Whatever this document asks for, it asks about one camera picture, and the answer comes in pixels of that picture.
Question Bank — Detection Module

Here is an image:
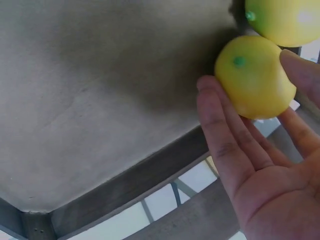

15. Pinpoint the yellow lemon with green tip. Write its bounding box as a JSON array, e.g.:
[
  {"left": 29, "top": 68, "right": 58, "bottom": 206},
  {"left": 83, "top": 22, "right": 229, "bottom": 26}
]
[
  {"left": 214, "top": 34, "right": 298, "bottom": 120},
  {"left": 244, "top": 0, "right": 320, "bottom": 48}
]

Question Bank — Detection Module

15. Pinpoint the person's right hand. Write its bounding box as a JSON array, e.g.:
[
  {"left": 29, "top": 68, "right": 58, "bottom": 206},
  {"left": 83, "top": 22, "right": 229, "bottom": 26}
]
[{"left": 196, "top": 49, "right": 320, "bottom": 240}]

